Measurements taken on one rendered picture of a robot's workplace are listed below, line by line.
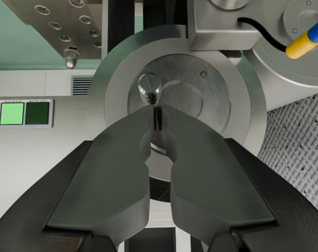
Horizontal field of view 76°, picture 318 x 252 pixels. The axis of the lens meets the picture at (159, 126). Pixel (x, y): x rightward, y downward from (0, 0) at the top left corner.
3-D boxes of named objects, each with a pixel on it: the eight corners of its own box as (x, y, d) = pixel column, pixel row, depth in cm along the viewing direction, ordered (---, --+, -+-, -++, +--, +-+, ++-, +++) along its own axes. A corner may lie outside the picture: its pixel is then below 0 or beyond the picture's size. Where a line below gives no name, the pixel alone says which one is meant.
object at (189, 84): (224, 164, 14) (117, 144, 14) (216, 162, 16) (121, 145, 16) (238, 62, 15) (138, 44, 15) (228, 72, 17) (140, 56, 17)
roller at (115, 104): (250, 41, 17) (252, 186, 15) (192, 109, 42) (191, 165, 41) (109, 33, 16) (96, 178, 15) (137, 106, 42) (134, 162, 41)
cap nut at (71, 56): (76, 48, 49) (75, 66, 48) (81, 55, 53) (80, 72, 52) (60, 48, 49) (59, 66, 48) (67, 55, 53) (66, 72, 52)
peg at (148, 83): (133, 77, 12) (155, 67, 12) (137, 91, 14) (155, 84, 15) (143, 98, 11) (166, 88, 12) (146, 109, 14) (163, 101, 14)
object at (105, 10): (109, -123, 20) (107, 54, 17) (134, 26, 43) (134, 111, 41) (104, -123, 20) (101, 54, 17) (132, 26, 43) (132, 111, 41)
